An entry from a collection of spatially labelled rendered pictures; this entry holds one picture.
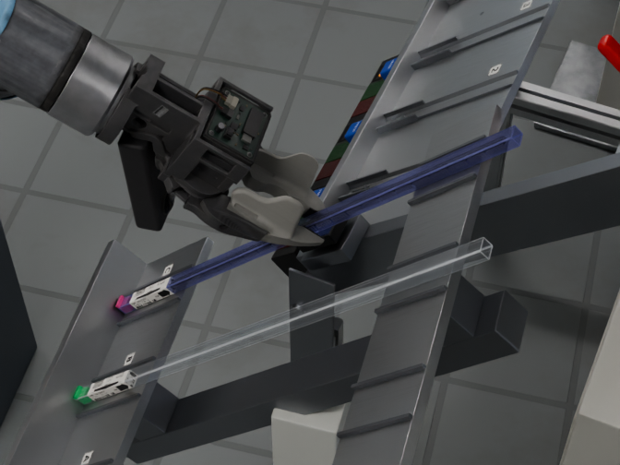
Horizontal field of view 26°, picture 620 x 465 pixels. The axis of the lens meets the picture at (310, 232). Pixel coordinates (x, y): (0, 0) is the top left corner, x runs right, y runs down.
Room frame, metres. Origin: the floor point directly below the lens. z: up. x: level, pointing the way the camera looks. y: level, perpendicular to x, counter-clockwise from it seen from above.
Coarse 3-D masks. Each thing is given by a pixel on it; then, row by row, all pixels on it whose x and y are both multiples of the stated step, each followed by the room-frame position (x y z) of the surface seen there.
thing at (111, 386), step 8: (112, 376) 0.67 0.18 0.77; (120, 376) 0.66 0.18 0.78; (96, 384) 0.67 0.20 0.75; (104, 384) 0.67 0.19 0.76; (112, 384) 0.66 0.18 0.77; (120, 384) 0.65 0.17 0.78; (88, 392) 0.67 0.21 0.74; (96, 392) 0.66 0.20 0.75; (104, 392) 0.66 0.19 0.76; (112, 392) 0.66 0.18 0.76; (96, 400) 0.66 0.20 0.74
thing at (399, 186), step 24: (480, 144) 0.69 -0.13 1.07; (504, 144) 0.68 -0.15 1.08; (432, 168) 0.70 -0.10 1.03; (456, 168) 0.69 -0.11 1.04; (384, 192) 0.70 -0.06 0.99; (408, 192) 0.70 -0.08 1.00; (312, 216) 0.73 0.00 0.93; (336, 216) 0.71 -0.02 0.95; (216, 264) 0.75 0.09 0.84; (240, 264) 0.74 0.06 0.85; (168, 288) 0.76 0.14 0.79
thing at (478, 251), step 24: (480, 240) 0.58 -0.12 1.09; (432, 264) 0.59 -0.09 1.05; (456, 264) 0.58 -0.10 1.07; (360, 288) 0.60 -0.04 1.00; (384, 288) 0.59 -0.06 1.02; (408, 288) 0.59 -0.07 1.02; (288, 312) 0.62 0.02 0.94; (312, 312) 0.61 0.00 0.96; (336, 312) 0.60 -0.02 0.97; (240, 336) 0.63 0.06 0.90; (264, 336) 0.62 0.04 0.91; (168, 360) 0.65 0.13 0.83; (192, 360) 0.63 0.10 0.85
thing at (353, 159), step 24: (432, 0) 1.23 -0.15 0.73; (432, 24) 1.19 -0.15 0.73; (408, 48) 1.14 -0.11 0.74; (408, 72) 1.11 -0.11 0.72; (384, 96) 1.06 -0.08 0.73; (384, 120) 1.04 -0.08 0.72; (360, 144) 0.99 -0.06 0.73; (336, 168) 0.96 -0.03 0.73; (360, 168) 0.97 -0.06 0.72; (336, 192) 0.93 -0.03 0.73
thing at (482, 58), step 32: (480, 0) 1.20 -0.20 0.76; (512, 0) 1.15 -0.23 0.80; (544, 0) 1.10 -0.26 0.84; (448, 32) 1.16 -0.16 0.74; (480, 32) 1.11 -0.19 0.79; (512, 32) 1.07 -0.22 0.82; (544, 32) 1.05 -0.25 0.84; (416, 64) 1.12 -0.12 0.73; (448, 64) 1.09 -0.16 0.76; (480, 64) 1.05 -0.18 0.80; (512, 64) 1.01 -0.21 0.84; (416, 96) 1.06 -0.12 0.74; (448, 96) 1.01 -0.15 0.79; (480, 96) 0.98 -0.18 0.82; (512, 96) 0.96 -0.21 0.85; (384, 128) 1.02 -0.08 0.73; (416, 128) 0.99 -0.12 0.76; (384, 160) 0.96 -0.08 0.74; (416, 160) 0.92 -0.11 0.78; (352, 192) 0.93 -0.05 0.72
